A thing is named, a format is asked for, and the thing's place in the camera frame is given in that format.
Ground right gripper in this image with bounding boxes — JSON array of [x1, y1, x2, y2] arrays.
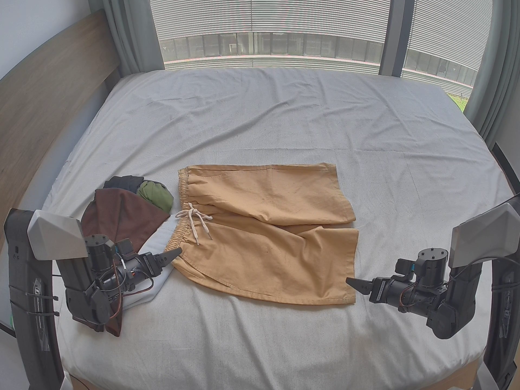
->
[[345, 277, 407, 306]]

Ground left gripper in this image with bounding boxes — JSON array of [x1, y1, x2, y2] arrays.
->
[[132, 247, 183, 281]]

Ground tan drawstring shorts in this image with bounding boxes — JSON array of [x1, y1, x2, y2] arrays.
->
[[170, 162, 360, 306]]

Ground bed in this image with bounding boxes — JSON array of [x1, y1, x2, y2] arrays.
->
[[0, 8, 520, 390]]

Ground pale grey garment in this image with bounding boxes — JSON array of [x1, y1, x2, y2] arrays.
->
[[121, 216, 180, 312]]

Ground brown garment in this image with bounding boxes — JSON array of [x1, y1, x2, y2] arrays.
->
[[73, 188, 171, 337]]

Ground green garment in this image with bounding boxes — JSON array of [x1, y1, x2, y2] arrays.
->
[[137, 180, 174, 213]]

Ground black garment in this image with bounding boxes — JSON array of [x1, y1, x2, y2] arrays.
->
[[103, 175, 145, 192]]

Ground grey-green curtain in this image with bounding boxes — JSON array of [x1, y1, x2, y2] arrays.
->
[[84, 0, 165, 77], [463, 0, 520, 145]]

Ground window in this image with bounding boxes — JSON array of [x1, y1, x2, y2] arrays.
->
[[146, 0, 494, 96]]

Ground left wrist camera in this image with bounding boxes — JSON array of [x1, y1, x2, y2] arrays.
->
[[115, 238, 139, 259]]

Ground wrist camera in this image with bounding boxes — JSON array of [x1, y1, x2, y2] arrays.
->
[[395, 258, 417, 278], [115, 238, 139, 259]]

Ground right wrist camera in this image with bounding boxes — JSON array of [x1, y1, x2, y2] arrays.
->
[[395, 258, 417, 278]]

